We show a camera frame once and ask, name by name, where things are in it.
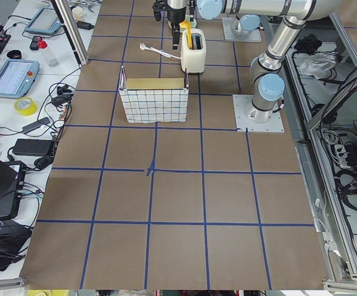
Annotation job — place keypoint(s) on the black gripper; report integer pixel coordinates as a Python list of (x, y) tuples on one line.
[(176, 17)]

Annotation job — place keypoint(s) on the white two-slot toaster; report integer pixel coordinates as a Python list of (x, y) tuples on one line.
[(193, 60)]

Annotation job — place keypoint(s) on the bread slice with orange crust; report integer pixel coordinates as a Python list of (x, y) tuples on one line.
[(187, 27)]

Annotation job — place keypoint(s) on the light green plate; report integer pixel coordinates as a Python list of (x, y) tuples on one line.
[(193, 23)]

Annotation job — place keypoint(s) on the white paper cup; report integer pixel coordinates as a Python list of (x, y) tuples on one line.
[(78, 14)]

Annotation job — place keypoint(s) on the clear bottle with red cap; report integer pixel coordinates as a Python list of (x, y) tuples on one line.
[(47, 53)]

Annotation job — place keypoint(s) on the blue teach pendant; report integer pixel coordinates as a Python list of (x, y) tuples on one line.
[(45, 22), (17, 77)]

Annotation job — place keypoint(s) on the black phone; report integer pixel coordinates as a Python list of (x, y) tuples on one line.
[(34, 43)]

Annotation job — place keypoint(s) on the yellow tape roll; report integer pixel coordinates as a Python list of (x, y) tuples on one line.
[(25, 106)]

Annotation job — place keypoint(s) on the black power adapter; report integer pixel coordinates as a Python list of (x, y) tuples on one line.
[(32, 147)]

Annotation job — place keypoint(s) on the wire basket with checkered cloth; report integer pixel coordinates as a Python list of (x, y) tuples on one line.
[(151, 100)]

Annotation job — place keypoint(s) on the aluminium frame post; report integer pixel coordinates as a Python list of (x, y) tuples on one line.
[(72, 33)]

